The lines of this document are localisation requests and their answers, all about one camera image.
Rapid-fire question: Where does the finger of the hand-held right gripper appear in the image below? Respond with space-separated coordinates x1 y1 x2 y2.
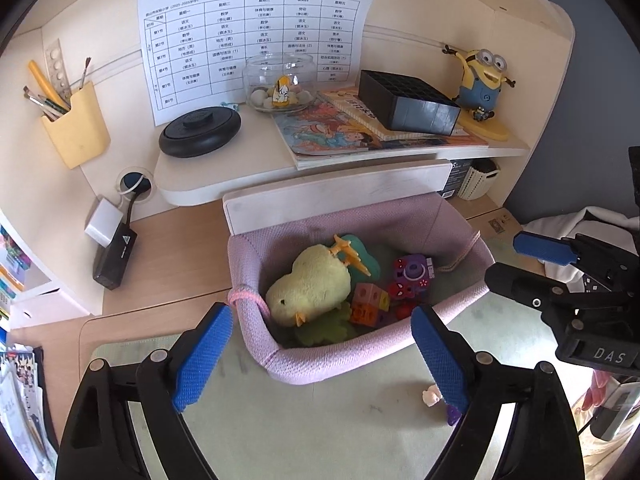
512 231 640 293
484 263 621 314

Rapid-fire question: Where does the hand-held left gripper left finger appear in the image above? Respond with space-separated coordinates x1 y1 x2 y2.
57 301 235 480

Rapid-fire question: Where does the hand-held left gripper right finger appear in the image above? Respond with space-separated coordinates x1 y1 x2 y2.
410 304 583 480

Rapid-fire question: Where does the purple toy camera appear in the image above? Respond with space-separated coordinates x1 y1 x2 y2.
390 255 435 301

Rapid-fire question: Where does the colourful cube block toy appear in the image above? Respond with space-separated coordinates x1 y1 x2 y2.
349 282 391 327

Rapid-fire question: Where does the pink fabric basket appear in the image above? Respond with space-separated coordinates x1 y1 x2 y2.
227 191 496 386

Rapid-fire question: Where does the green frog toy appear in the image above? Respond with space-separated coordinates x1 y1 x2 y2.
295 302 361 348

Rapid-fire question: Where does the teal star cushion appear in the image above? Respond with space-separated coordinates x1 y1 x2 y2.
340 232 383 281

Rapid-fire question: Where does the yellow chick plush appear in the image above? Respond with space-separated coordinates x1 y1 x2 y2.
265 234 373 329

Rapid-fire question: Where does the person's right hand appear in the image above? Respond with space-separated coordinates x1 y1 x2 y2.
581 371 610 411

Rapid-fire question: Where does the small white woven basket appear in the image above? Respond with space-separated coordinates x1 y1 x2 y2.
459 159 501 202

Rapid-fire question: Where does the dark product box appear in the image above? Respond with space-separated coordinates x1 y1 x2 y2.
440 160 473 198

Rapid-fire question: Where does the green desk mat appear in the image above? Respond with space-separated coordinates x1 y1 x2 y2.
80 290 601 480

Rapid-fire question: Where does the black power adapter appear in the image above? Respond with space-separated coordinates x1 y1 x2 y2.
92 220 138 291

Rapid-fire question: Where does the white charger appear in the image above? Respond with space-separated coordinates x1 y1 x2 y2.
84 197 125 247

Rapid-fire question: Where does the white drawer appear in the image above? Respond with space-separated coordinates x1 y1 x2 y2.
10 280 93 331

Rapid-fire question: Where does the white shelf board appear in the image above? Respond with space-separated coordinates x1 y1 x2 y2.
154 135 531 207

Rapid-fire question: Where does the yellow cartoon figure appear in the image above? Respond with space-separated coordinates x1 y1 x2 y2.
442 45 517 142

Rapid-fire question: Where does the white panel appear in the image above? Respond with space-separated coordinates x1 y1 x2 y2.
222 159 451 236

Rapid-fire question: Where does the pile of loose papers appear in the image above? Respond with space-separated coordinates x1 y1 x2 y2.
0 345 58 480

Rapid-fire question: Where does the black grid box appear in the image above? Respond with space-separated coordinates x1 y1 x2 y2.
357 70 462 137

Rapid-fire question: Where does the row of upright books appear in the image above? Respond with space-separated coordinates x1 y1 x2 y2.
0 225 31 321

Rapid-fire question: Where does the black round disc case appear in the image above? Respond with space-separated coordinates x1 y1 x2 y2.
159 105 242 158

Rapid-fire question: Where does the large picture book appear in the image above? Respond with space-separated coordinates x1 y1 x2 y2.
272 95 491 171

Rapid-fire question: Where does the orange cover book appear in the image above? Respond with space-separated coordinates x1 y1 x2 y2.
317 87 478 142

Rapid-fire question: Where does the yellow pen holder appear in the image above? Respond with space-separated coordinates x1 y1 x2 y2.
40 81 112 170

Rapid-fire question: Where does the glass jar with pebbles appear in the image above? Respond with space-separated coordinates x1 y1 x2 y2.
242 53 318 114

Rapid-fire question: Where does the bundle of paint brushes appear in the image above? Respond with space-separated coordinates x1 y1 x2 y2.
22 85 67 122

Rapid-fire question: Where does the yellow pencil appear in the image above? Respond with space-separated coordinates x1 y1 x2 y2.
27 60 69 111

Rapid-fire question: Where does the white timetable sheet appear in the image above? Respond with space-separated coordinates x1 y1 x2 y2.
137 0 380 128

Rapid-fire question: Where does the clear stencil ruler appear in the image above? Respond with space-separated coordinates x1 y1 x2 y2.
42 38 72 106

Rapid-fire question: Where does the round cable grommet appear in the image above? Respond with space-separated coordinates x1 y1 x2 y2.
117 167 156 203

